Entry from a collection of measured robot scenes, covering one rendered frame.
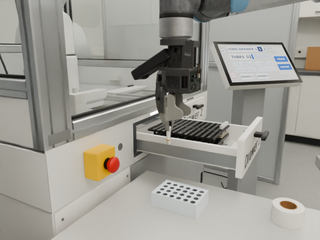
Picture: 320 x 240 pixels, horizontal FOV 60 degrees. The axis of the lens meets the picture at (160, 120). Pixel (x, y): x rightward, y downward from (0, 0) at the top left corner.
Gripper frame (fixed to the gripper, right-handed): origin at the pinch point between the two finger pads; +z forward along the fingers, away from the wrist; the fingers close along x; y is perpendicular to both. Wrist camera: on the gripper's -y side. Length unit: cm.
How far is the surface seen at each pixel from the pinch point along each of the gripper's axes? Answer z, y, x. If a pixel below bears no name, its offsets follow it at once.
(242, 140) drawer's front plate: 4.6, 16.1, 11.0
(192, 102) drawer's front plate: 5, -16, 55
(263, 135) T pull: 5.9, 19.3, 22.3
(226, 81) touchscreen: -1, -13, 94
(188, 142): 8.1, 0.7, 12.4
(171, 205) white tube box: 19.3, 3.2, -3.2
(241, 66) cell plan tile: -9, -8, 106
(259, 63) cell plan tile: -11, 0, 118
